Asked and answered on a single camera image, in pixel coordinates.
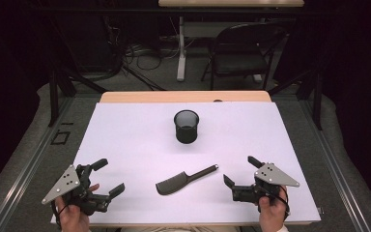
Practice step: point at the wooden desk with white leg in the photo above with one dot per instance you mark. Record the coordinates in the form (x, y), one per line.
(181, 64)

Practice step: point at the short black tape strip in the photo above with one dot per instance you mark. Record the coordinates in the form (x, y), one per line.
(67, 123)

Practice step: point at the person's left hand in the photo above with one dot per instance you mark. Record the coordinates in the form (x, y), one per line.
(72, 219)

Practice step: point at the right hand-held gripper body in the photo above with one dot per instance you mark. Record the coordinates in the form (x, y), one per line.
(272, 175)

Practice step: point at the black metal frame stand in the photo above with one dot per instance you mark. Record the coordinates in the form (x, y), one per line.
(54, 96)
(317, 100)

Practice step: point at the black plastic spatula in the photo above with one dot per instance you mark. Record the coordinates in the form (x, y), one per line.
(174, 185)

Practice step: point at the person's right hand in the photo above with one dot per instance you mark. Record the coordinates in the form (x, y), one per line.
(272, 216)

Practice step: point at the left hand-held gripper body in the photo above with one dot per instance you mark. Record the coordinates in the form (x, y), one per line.
(65, 183)

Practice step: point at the black tape square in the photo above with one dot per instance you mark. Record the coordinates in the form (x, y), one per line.
(53, 138)

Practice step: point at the metal floor rail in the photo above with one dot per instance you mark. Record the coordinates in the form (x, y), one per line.
(335, 167)
(29, 167)

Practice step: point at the black folding chair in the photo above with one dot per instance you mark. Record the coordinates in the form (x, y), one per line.
(238, 63)

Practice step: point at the light wooden table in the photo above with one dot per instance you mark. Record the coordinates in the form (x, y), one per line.
(180, 96)

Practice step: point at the white board sheet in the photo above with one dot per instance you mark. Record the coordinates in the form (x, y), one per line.
(141, 141)

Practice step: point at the black mesh pen cup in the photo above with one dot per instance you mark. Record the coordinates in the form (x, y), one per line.
(186, 132)

